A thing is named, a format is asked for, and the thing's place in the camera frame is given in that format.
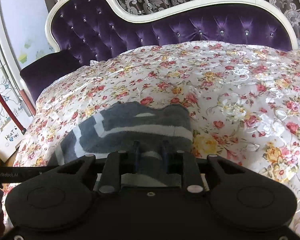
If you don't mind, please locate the red black pole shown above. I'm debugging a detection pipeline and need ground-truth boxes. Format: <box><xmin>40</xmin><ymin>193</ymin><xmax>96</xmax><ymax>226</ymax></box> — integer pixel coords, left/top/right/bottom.
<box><xmin>0</xmin><ymin>94</ymin><xmax>26</xmax><ymax>134</ymax></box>

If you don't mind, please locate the floral bed cover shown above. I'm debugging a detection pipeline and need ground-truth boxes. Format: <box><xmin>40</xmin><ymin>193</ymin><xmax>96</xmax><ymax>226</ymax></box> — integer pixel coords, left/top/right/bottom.
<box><xmin>14</xmin><ymin>41</ymin><xmax>300</xmax><ymax>236</ymax></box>

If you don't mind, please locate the grey white striped cardigan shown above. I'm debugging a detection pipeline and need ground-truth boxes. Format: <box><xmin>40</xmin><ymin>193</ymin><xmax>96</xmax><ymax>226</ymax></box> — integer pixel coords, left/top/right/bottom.
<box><xmin>47</xmin><ymin>102</ymin><xmax>192</xmax><ymax>187</ymax></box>

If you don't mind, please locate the purple tufted chaise sofa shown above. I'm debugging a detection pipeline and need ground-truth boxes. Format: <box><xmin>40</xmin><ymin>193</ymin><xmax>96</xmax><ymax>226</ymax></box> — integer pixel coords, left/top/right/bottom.
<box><xmin>20</xmin><ymin>0</ymin><xmax>299</xmax><ymax>100</ymax></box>

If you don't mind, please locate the white board with drawings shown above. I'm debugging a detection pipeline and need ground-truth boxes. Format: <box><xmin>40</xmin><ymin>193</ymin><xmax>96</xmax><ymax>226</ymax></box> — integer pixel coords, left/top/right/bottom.
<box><xmin>0</xmin><ymin>48</ymin><xmax>33</xmax><ymax>162</ymax></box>

